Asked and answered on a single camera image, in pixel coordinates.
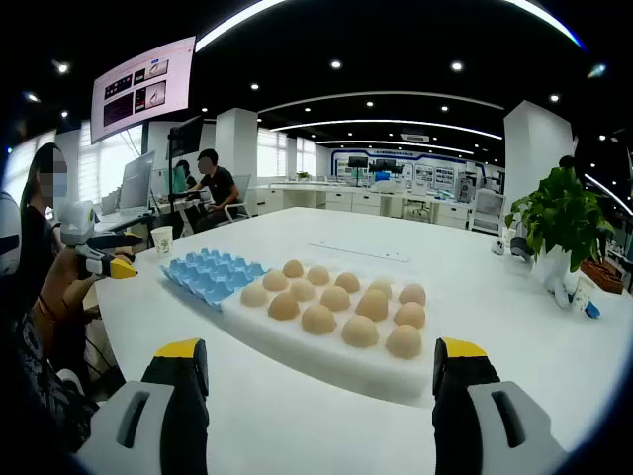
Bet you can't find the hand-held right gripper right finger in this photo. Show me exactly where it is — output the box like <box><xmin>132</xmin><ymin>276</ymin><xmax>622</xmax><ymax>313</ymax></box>
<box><xmin>432</xmin><ymin>336</ymin><xmax>570</xmax><ymax>475</ymax></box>

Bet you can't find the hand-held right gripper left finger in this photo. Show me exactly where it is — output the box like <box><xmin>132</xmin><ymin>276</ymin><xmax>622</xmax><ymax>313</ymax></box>
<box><xmin>73</xmin><ymin>337</ymin><xmax>212</xmax><ymax>475</ymax></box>

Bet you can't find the blue egg tray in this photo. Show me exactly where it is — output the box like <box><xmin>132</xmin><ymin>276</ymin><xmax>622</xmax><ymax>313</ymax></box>
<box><xmin>158</xmin><ymin>248</ymin><xmax>271</xmax><ymax>307</ymax></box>

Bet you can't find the group of beige eggs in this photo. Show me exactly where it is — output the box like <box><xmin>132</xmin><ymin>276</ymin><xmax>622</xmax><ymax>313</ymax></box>
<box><xmin>239</xmin><ymin>258</ymin><xmax>428</xmax><ymax>361</ymax></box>

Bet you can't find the person's dark patterned clothing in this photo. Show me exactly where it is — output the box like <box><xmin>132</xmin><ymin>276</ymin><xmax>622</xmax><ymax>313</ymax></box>
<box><xmin>4</xmin><ymin>142</ymin><xmax>108</xmax><ymax>451</ymax></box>

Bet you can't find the white paper cup green print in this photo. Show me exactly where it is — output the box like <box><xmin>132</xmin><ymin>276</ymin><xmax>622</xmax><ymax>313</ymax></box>
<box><xmin>149</xmin><ymin>225</ymin><xmax>174</xmax><ymax>258</ymax></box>

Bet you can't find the grey backed monitor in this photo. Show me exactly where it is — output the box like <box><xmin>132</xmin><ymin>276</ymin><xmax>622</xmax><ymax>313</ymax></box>
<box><xmin>118</xmin><ymin>150</ymin><xmax>157</xmax><ymax>212</ymax></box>

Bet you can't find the black monitor on stand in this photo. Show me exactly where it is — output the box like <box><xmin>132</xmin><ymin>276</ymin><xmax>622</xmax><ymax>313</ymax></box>
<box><xmin>166</xmin><ymin>116</ymin><xmax>205</xmax><ymax>162</ymax></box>

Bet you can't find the white office chair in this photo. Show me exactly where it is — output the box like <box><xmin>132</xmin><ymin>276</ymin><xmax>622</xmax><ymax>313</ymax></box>
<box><xmin>225</xmin><ymin>173</ymin><xmax>253</xmax><ymax>222</ymax></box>

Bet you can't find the white foam holder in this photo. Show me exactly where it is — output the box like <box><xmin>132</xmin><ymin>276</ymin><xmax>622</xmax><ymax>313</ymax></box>
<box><xmin>220</xmin><ymin>261</ymin><xmax>439</xmax><ymax>410</ymax></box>

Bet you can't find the large hanging screen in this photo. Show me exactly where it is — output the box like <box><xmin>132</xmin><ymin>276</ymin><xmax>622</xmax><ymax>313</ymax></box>
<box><xmin>90</xmin><ymin>35</ymin><xmax>198</xmax><ymax>145</ymax></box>

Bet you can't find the white table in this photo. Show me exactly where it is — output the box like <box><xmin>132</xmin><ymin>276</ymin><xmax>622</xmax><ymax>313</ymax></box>
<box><xmin>73</xmin><ymin>206</ymin><xmax>629</xmax><ymax>475</ymax></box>

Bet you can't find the white cup blue print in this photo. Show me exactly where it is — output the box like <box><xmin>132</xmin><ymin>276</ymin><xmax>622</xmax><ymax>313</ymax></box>
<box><xmin>568</xmin><ymin>275</ymin><xmax>597</xmax><ymax>313</ymax></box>

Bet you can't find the grey round object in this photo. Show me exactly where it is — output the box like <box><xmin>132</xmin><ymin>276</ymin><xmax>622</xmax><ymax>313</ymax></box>
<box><xmin>508</xmin><ymin>235</ymin><xmax>535</xmax><ymax>258</ymax></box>

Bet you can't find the brown box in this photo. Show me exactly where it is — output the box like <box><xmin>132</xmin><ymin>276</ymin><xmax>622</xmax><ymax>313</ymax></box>
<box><xmin>581</xmin><ymin>257</ymin><xmax>625</xmax><ymax>296</ymax></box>

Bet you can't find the white flat strip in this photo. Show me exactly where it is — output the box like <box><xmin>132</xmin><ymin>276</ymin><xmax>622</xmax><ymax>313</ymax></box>
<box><xmin>308</xmin><ymin>240</ymin><xmax>410</xmax><ymax>263</ymax></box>

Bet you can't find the white mesh chair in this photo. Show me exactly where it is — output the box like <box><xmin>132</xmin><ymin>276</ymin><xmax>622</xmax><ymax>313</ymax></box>
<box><xmin>469</xmin><ymin>189</ymin><xmax>506</xmax><ymax>234</ymax></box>

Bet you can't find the potted green plant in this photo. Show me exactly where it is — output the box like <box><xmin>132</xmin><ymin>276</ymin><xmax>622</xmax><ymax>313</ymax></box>
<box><xmin>504</xmin><ymin>166</ymin><xmax>617</xmax><ymax>291</ymax></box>

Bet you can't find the long white counter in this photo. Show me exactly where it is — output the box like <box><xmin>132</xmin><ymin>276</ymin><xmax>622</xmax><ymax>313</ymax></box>
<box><xmin>254</xmin><ymin>181</ymin><xmax>471</xmax><ymax>230</ymax></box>

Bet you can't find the blue wall display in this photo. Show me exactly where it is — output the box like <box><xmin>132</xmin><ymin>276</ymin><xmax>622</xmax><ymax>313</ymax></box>
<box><xmin>329</xmin><ymin>146</ymin><xmax>505</xmax><ymax>194</ymax></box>

